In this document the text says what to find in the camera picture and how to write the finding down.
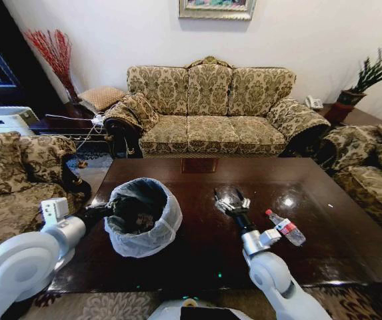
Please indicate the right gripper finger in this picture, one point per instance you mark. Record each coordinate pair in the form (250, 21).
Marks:
(242, 199)
(221, 200)

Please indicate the trash bin with white liner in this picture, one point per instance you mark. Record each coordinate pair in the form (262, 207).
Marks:
(164, 230)

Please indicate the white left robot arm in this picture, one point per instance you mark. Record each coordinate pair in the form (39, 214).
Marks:
(20, 263)

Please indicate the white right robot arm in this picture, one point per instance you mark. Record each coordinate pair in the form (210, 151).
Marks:
(270, 276)

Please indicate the crumpled trash in bin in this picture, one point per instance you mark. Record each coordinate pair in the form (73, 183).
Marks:
(142, 220)

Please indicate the clear plastic bottle red cap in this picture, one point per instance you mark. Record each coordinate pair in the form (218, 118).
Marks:
(287, 229)

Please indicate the floral three-seat sofa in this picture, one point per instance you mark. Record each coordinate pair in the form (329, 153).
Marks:
(207, 130)

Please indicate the patterned floor rug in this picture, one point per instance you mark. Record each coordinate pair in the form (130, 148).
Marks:
(110, 305)

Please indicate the dark wooden side table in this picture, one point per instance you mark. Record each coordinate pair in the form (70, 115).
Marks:
(354, 116)
(64, 125)

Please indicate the floral armchair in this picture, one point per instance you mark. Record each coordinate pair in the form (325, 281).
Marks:
(374, 173)
(7, 180)

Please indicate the tan quilted cushion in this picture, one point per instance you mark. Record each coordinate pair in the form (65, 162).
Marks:
(101, 97)

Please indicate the white robot front shell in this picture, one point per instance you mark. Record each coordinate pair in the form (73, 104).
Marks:
(164, 311)

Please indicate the white telephone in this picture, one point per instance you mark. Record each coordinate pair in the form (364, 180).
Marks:
(314, 102)

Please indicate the white box appliance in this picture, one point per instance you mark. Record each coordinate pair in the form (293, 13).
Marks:
(7, 120)

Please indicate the red dried branches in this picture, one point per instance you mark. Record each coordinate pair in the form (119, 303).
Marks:
(57, 60)

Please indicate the green potted plant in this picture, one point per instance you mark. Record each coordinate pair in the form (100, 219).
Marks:
(367, 80)

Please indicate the dark wooden cabinet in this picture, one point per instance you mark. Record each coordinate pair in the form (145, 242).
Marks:
(0, 50)

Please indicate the framed painting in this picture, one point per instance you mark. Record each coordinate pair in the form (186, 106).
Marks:
(216, 7)

